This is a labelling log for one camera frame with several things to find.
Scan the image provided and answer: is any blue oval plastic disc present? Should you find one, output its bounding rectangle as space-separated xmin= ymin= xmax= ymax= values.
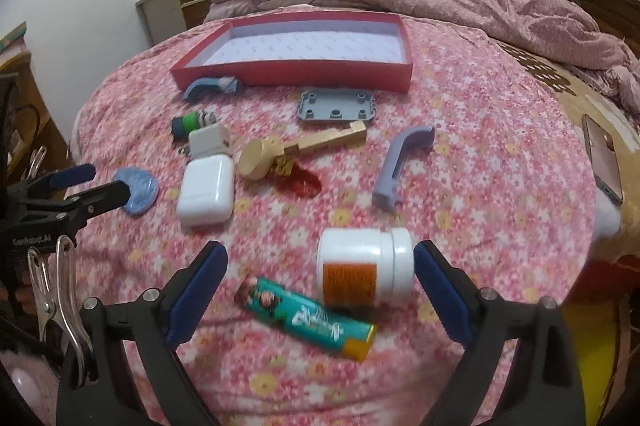
xmin=113 ymin=167 xmax=160 ymax=217

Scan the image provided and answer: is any green striped toy figure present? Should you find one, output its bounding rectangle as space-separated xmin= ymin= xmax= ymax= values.
xmin=170 ymin=111 xmax=217 ymax=142

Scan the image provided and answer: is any teal printed lighter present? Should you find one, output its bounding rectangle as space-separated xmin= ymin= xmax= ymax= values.
xmin=235 ymin=274 xmax=376 ymax=361

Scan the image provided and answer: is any white pill bottle orange label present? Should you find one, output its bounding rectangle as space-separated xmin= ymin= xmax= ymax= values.
xmin=317 ymin=227 xmax=414 ymax=309

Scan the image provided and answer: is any grey plastic mounting plate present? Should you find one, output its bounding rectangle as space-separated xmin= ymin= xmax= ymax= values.
xmin=296 ymin=89 xmax=376 ymax=123

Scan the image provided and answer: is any silver metal spring clip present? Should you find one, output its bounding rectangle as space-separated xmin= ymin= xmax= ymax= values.
xmin=27 ymin=235 xmax=93 ymax=389

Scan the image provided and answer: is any white earbuds case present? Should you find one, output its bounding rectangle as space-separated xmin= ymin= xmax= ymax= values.
xmin=176 ymin=154 xmax=234 ymax=227

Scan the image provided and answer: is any white power adapter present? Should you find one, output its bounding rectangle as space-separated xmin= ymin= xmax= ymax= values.
xmin=188 ymin=123 xmax=232 ymax=159

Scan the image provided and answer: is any wooden mallet shaped piece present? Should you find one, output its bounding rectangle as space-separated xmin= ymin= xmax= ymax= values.
xmin=238 ymin=121 xmax=367 ymax=181

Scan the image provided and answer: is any blue grey curved plastic part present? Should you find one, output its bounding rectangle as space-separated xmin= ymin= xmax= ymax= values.
xmin=182 ymin=77 xmax=244 ymax=103

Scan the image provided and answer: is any green bedside shelf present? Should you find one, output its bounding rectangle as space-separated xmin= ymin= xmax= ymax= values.
xmin=136 ymin=0 xmax=210 ymax=46

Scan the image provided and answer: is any red translucent lighter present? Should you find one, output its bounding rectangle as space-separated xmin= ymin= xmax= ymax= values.
xmin=267 ymin=156 xmax=322 ymax=198

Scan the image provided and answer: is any pink floral bed sheet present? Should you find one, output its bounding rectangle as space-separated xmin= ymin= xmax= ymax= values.
xmin=73 ymin=17 xmax=596 ymax=425

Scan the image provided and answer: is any smartphone with pink case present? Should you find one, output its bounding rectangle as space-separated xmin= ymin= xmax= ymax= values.
xmin=582 ymin=114 xmax=624 ymax=207

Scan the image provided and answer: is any brown patterned blanket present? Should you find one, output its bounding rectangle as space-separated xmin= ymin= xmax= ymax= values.
xmin=498 ymin=42 xmax=639 ymax=270

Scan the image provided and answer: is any red shallow cardboard box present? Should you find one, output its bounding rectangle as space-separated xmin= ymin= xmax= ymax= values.
xmin=170 ymin=11 xmax=412 ymax=93

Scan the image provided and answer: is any pink quilted duvet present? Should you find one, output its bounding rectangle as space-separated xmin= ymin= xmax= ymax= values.
xmin=207 ymin=0 xmax=639 ymax=117

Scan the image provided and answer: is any lilac plastic handle part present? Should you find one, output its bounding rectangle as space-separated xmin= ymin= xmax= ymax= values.
xmin=372 ymin=125 xmax=435 ymax=212

